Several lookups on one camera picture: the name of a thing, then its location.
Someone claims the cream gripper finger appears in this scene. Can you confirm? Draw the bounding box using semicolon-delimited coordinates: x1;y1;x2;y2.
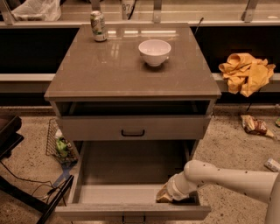
156;184;172;203

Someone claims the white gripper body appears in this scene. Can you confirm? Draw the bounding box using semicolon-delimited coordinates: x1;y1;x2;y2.
166;175;189;201

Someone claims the grey drawer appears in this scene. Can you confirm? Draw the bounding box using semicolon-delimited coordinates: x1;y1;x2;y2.
57;115;211;141
56;140;211;223

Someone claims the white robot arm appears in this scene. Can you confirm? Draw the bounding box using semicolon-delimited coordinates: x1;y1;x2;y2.
156;160;280;224

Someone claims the grey drawer cabinet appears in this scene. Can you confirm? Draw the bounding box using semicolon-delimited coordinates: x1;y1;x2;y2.
44;23;222;147

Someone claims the small white box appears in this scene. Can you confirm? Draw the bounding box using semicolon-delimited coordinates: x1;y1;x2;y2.
264;158;280;172

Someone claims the brown snack bag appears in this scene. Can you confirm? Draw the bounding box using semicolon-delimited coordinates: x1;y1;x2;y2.
241;115;274;138

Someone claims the blue tape strip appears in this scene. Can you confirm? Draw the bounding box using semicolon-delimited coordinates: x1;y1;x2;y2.
52;166;72;188

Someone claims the green snack bag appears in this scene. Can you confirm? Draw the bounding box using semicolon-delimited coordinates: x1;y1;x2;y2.
56;137;68;158

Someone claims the yellow crumpled cloth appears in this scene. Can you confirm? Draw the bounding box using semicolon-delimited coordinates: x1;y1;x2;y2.
219;52;276;97

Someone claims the white ceramic bowl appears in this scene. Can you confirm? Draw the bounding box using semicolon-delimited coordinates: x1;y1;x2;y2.
138;39;172;67

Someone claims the black chair base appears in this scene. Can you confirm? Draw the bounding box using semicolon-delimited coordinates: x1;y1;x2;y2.
0;116;62;224

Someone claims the green white soda can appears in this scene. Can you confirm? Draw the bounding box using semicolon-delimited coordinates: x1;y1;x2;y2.
90;10;108;42

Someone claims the white plastic bag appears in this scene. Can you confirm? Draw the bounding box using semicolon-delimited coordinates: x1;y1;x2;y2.
11;0;61;21

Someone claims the black cable on floor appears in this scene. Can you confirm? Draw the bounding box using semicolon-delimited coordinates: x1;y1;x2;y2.
0;160;68;208

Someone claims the wire mesh basket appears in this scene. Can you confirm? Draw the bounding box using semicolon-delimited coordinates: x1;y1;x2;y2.
45;118;78;165

